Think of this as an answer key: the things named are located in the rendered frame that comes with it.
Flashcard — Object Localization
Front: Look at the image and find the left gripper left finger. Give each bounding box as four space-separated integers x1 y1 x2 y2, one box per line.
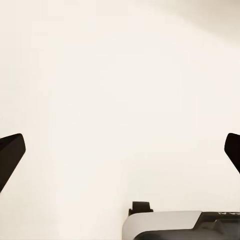
0 133 26 193

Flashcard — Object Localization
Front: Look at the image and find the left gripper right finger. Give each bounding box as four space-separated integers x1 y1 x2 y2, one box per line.
224 132 240 173

